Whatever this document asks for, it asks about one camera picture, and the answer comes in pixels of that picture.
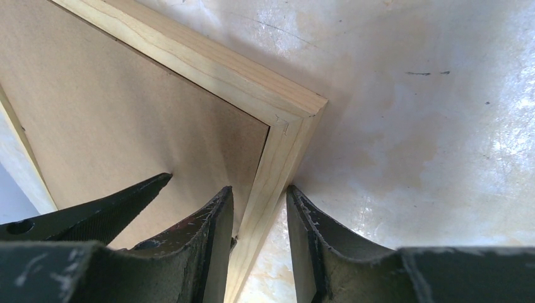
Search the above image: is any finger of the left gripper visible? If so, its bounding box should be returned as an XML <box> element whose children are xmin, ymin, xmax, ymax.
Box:
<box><xmin>1</xmin><ymin>173</ymin><xmax>172</xmax><ymax>245</ymax></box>

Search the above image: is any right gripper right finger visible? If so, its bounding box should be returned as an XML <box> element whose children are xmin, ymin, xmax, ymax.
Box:
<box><xmin>286</xmin><ymin>186</ymin><xmax>534</xmax><ymax>302</ymax></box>

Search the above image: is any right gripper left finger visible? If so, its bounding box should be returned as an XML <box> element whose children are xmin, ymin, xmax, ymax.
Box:
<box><xmin>1</xmin><ymin>186</ymin><xmax>233</xmax><ymax>302</ymax></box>

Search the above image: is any light wooden picture frame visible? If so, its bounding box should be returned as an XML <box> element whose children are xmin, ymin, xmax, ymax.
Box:
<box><xmin>11</xmin><ymin>1</ymin><xmax>327</xmax><ymax>302</ymax></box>

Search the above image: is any brown frame backing board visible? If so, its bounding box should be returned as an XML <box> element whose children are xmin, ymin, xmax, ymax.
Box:
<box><xmin>1</xmin><ymin>1</ymin><xmax>268</xmax><ymax>248</ymax></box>

